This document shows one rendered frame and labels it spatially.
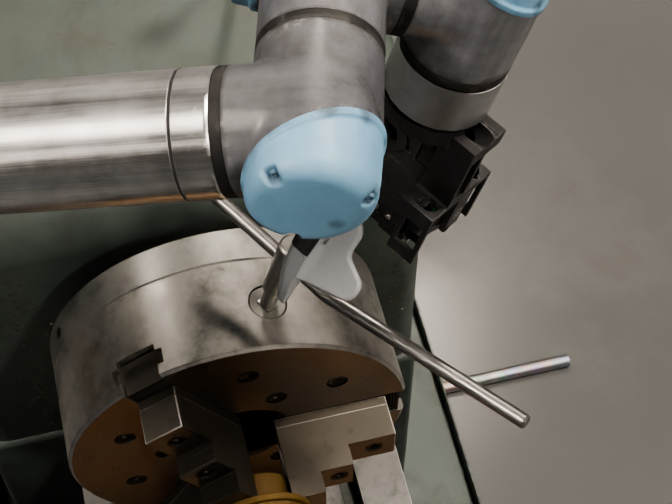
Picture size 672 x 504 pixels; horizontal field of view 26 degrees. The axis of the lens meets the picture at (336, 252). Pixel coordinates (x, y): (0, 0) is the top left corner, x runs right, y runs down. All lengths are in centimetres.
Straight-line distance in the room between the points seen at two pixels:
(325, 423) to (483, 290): 138
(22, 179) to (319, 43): 18
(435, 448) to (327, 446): 63
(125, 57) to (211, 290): 26
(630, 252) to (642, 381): 27
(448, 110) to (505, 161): 193
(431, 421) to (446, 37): 112
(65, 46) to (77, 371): 31
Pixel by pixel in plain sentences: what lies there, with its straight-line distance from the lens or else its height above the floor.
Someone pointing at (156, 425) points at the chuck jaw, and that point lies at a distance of 123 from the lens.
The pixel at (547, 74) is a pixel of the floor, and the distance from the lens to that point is 300.
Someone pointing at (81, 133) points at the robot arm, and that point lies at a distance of 80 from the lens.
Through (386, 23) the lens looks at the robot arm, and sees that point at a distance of 88.
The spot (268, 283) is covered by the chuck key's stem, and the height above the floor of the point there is 127.
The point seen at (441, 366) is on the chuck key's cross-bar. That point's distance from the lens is 113.
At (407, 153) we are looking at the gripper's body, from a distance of 100.
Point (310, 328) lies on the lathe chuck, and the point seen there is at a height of 122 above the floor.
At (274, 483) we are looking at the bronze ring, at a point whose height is 111.
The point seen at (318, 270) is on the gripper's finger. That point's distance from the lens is 105.
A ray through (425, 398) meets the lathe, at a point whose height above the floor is 54.
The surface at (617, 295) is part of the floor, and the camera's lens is 272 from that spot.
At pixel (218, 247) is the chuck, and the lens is 127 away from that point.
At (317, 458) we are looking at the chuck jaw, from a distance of 132.
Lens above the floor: 230
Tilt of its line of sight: 58 degrees down
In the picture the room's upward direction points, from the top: straight up
